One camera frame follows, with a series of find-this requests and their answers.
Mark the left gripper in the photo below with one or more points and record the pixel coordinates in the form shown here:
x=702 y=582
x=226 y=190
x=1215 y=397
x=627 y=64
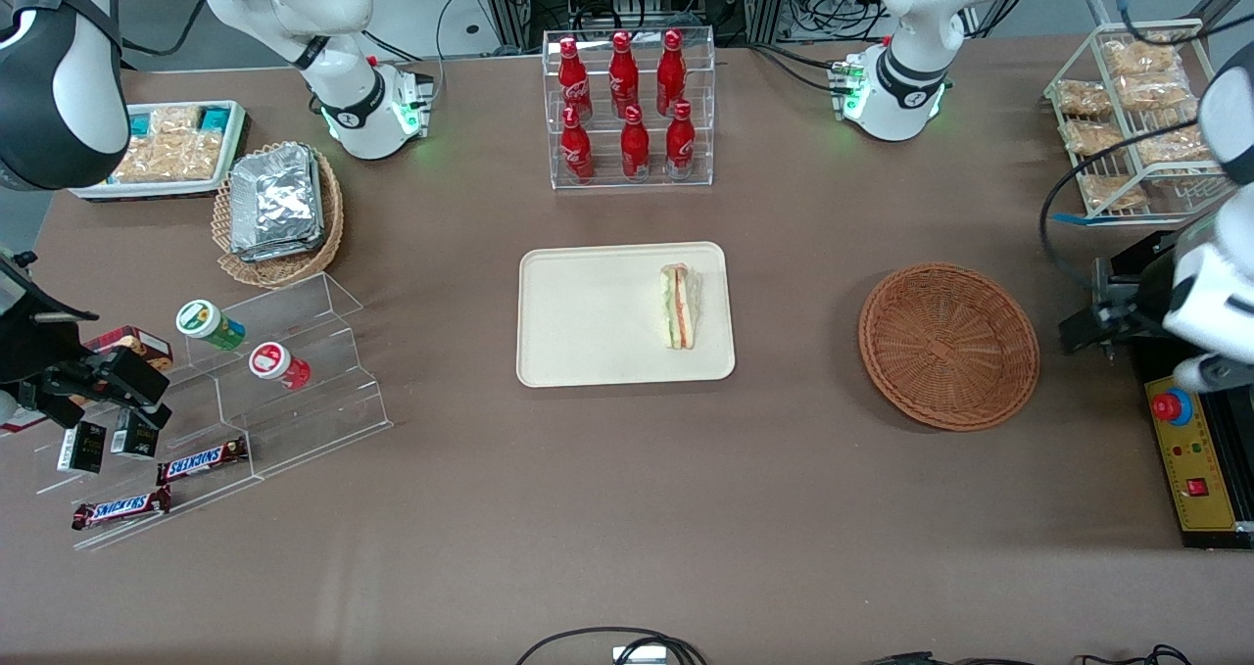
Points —
x=1144 y=291

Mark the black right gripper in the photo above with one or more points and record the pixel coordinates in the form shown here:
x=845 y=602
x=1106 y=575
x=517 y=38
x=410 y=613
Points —
x=29 y=344

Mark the triangular sandwich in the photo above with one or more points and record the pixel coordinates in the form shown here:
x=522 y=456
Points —
x=679 y=305

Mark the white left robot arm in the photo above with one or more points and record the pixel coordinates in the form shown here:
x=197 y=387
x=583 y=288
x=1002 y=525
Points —
x=916 y=68

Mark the dark brown wicker basket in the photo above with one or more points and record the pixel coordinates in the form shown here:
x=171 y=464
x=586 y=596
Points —
x=955 y=352

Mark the light wicker basket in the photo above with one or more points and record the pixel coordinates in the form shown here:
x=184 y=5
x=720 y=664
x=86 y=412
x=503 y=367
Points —
x=279 y=271

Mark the beige rectangular tray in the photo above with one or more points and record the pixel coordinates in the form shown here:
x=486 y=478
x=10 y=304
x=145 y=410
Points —
x=598 y=312

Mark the small black box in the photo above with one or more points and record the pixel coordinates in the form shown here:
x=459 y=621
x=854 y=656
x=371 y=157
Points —
x=134 y=440
x=81 y=447

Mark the dark red chocolate box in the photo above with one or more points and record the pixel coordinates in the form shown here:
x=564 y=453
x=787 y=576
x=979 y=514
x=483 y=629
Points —
x=137 y=342

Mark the snickers chocolate bar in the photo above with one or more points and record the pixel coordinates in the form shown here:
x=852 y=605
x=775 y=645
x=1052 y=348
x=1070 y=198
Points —
x=201 y=461
x=120 y=510

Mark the blue tape strip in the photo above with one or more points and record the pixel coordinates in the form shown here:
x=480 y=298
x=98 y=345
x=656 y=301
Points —
x=1073 y=217

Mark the red emergency stop button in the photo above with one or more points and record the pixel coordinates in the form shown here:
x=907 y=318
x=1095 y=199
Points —
x=1168 y=408

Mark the bagged cracker packet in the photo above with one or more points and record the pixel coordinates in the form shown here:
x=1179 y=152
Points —
x=1138 y=55
x=1156 y=90
x=1171 y=146
x=1095 y=138
x=1112 y=192
x=1083 y=97

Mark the green jar white lid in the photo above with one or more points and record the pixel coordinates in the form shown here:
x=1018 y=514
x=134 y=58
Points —
x=211 y=324

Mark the yellow control panel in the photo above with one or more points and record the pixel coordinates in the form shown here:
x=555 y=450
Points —
x=1200 y=459

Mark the red jar white lid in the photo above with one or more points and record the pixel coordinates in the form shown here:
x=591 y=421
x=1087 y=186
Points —
x=279 y=365

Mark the clear acrylic step display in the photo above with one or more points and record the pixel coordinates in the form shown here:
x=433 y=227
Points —
x=304 y=391

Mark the white plastic bin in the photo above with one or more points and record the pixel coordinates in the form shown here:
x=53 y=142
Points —
x=147 y=190

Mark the black machine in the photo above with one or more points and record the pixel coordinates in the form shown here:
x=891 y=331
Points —
x=1215 y=540

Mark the beige snack packet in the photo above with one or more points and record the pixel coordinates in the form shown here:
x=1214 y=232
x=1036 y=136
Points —
x=167 y=161
x=171 y=119

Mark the aluminium foil container stack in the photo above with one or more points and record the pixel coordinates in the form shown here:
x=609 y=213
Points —
x=279 y=200

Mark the teal snack packet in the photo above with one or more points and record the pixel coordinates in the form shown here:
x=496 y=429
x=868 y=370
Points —
x=214 y=117
x=140 y=123

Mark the red cola bottle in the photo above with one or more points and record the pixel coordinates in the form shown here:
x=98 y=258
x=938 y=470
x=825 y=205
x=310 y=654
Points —
x=576 y=146
x=635 y=146
x=671 y=71
x=623 y=72
x=680 y=141
x=573 y=82

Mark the clear acrylic bottle rack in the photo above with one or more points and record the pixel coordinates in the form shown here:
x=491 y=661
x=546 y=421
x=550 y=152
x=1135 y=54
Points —
x=632 y=175

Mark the brown table mat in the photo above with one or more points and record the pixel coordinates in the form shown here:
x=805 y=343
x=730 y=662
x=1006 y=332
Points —
x=627 y=508

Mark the silver connector block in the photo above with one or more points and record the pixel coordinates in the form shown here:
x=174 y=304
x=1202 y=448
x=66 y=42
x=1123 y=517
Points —
x=639 y=656

